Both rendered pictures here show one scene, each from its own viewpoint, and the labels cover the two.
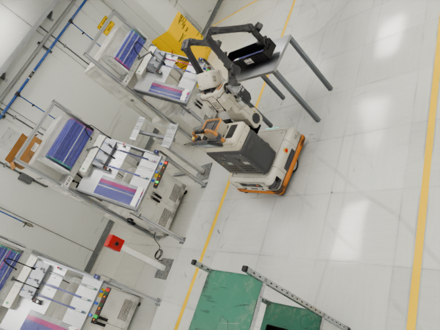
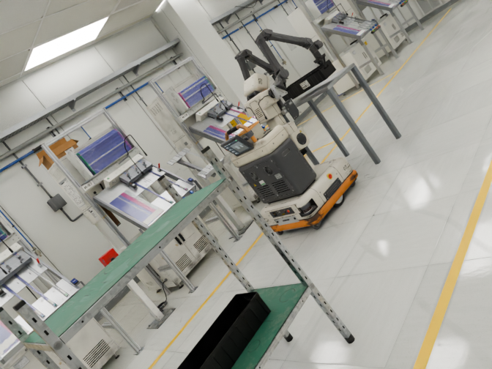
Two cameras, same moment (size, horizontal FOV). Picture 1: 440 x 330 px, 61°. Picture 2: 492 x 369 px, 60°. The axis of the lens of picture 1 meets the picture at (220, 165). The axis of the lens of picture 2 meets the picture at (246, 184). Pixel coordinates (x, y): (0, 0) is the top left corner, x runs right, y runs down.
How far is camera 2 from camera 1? 143 cm
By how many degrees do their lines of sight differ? 23
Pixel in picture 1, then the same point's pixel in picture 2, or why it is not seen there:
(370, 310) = (386, 315)
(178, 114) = (229, 164)
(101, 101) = (160, 158)
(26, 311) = not seen: outside the picture
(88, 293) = (57, 297)
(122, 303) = (97, 343)
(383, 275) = (413, 277)
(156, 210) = (173, 251)
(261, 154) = (297, 168)
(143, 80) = (202, 122)
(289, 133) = (337, 162)
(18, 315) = not seen: outside the picture
